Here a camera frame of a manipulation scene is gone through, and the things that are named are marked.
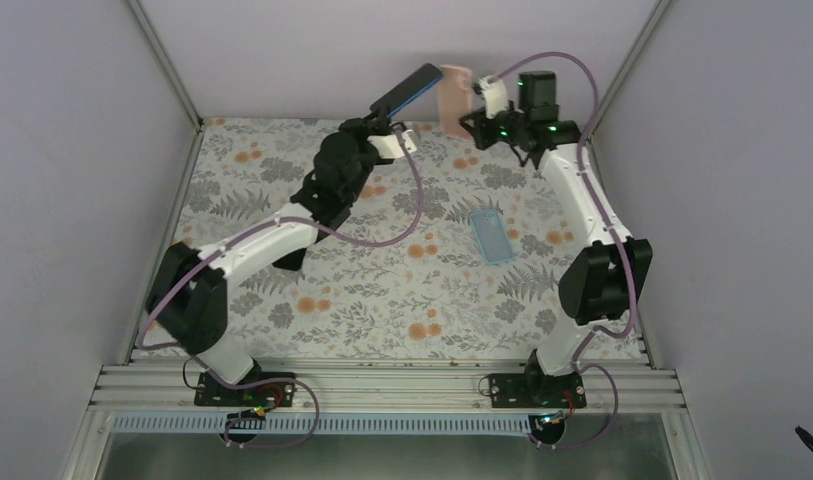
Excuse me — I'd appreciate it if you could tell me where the phone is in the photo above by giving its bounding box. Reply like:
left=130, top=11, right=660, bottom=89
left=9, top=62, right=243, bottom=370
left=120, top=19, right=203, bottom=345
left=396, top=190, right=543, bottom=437
left=369, top=63, right=443, bottom=119

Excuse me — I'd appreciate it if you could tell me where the pink phone case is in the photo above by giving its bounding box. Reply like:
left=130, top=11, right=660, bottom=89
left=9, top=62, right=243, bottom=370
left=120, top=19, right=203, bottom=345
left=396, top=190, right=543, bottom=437
left=437, top=65, right=472, bottom=139

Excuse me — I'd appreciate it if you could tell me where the black smartphone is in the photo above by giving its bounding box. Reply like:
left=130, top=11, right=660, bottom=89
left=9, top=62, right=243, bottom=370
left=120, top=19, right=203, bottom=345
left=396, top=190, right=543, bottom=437
left=273, top=248, right=307, bottom=272

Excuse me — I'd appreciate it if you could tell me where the light blue phone case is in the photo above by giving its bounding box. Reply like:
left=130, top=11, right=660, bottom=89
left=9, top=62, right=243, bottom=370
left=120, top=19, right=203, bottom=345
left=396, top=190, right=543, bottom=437
left=469, top=208, right=515, bottom=265

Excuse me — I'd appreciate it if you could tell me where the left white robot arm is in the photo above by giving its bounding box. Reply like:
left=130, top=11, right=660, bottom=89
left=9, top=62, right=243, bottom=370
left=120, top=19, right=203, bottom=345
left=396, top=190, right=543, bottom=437
left=145, top=114, right=420, bottom=405

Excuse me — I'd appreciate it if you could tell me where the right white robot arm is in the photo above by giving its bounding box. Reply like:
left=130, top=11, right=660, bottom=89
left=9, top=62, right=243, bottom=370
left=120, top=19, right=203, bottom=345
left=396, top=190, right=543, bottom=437
left=460, top=71, right=653, bottom=407

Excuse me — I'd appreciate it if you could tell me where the floral patterned table mat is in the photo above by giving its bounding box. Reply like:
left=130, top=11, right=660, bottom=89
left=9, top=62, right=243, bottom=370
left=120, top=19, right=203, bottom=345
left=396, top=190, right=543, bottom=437
left=128, top=117, right=646, bottom=363

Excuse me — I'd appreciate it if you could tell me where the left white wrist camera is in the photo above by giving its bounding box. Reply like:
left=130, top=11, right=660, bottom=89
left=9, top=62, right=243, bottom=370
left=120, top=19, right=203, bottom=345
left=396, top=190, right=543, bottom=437
left=368, top=129, right=421, bottom=161

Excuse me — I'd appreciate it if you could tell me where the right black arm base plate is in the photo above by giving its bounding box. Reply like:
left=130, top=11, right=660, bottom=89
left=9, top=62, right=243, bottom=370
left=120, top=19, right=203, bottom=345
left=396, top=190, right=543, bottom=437
left=487, top=373, right=587, bottom=409

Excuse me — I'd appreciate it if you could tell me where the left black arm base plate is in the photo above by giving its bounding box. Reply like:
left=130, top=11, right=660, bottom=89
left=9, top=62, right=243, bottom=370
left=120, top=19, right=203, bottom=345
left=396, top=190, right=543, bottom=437
left=193, top=372, right=296, bottom=410

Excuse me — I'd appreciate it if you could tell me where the slotted grey cable duct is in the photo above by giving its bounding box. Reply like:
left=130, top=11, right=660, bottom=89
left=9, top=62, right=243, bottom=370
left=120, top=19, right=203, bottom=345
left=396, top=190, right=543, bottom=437
left=110, top=412, right=553, bottom=437

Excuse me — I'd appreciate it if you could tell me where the aluminium mounting rail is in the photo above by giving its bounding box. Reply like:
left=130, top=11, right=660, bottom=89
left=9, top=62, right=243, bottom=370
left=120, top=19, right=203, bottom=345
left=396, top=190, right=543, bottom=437
left=89, top=357, right=687, bottom=414

